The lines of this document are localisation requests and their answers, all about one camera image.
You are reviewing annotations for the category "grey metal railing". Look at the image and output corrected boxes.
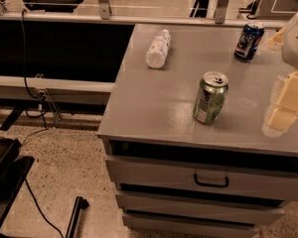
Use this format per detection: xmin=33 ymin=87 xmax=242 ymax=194
xmin=0 ymin=0 xmax=289 ymax=29

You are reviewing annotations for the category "black drawer handle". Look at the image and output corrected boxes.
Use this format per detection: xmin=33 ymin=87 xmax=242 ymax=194
xmin=194 ymin=174 xmax=229 ymax=188

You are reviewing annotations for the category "green soda can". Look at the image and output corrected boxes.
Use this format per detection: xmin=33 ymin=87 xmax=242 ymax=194
xmin=194 ymin=71 xmax=228 ymax=124

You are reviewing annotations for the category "black power cable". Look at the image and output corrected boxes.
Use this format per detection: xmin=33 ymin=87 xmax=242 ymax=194
xmin=20 ymin=9 xmax=49 ymax=131

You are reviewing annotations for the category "grey drawer cabinet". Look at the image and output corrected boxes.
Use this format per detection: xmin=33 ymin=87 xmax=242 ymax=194
xmin=98 ymin=25 xmax=298 ymax=238

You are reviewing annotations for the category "black equipment on left floor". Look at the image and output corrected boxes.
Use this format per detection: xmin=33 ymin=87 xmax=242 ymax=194
xmin=0 ymin=137 xmax=36 ymax=238

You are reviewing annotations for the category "white plastic bottle lying down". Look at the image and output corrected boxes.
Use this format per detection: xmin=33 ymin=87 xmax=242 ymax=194
xmin=146 ymin=30 xmax=171 ymax=68

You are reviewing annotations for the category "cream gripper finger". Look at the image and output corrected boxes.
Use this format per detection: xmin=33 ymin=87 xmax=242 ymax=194
xmin=266 ymin=108 xmax=297 ymax=132

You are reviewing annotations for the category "blue soda can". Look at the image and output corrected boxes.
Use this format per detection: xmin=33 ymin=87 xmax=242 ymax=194
xmin=234 ymin=23 xmax=265 ymax=61

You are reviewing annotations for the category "black bar on floor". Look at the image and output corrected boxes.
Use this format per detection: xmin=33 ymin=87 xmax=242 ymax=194
xmin=65 ymin=196 xmax=89 ymax=238

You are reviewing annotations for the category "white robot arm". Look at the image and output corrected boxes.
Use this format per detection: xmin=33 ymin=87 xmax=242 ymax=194
xmin=262 ymin=12 xmax=298 ymax=137

